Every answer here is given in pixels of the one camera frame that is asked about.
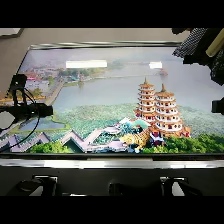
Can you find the silver frame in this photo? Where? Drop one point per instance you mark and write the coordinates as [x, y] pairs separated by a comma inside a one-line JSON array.
[[100, 163]]

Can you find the grey checked garment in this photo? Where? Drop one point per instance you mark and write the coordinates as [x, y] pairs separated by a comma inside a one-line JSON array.
[[191, 43]]

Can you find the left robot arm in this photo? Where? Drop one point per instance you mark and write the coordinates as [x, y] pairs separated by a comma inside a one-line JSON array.
[[20, 111]]

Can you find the dark patterned garment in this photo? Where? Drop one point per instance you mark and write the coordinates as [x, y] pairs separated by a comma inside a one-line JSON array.
[[218, 68]]

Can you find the pale beige bar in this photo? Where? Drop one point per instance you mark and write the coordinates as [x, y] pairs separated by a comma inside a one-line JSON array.
[[216, 46]]

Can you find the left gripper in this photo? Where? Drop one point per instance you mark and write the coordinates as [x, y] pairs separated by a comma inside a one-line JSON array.
[[43, 110]]

